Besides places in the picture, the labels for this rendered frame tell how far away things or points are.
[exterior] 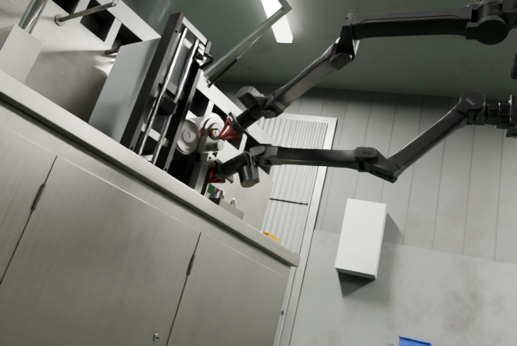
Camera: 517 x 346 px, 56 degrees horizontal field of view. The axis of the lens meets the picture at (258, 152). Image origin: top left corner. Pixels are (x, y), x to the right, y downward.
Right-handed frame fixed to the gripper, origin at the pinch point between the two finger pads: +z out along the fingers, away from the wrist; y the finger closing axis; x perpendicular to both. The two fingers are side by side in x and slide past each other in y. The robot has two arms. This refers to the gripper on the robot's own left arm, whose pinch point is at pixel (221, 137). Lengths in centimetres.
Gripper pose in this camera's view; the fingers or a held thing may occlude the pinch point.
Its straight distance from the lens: 181.7
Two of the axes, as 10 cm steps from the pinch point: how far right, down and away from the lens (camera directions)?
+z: -8.0, 5.7, 2.1
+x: -3.3, -7.0, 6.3
